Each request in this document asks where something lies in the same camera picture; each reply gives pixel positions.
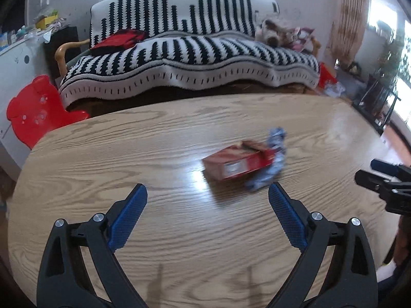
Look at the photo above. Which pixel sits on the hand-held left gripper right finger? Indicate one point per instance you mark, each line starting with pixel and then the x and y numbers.
pixel 287 218

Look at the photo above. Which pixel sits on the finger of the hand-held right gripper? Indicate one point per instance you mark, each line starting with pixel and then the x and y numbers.
pixel 369 179
pixel 383 166

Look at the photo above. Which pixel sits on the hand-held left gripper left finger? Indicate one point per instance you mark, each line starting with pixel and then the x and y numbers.
pixel 128 218

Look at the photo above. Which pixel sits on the red cardboard box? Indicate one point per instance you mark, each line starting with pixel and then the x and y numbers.
pixel 234 163

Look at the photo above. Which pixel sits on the blue and white wrapper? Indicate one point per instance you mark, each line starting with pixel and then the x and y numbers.
pixel 276 141

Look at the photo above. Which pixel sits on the pile of white papers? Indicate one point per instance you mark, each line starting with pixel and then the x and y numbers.
pixel 335 89

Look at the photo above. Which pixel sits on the red bag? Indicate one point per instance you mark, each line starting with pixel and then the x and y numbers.
pixel 326 75

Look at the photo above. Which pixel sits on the green potted plant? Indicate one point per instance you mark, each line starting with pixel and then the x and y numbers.
pixel 396 54

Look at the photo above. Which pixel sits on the red bear-shaped chair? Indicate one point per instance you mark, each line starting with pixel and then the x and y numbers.
pixel 35 109

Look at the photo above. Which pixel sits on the beige curtain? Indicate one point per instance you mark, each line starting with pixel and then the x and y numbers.
pixel 351 16

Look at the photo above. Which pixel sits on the brown plush toy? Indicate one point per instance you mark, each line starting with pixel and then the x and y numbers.
pixel 273 30

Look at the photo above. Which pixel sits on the red cushion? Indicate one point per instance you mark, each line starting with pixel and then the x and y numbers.
pixel 120 40

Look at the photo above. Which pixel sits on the black white striped sofa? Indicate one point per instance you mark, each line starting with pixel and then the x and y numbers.
pixel 192 48

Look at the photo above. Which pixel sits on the white cabinet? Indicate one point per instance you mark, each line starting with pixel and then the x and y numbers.
pixel 19 70

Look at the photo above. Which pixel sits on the yellow box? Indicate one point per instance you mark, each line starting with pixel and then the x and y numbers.
pixel 44 22

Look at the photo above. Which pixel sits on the wooden frame sofa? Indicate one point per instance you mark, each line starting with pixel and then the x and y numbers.
pixel 64 51

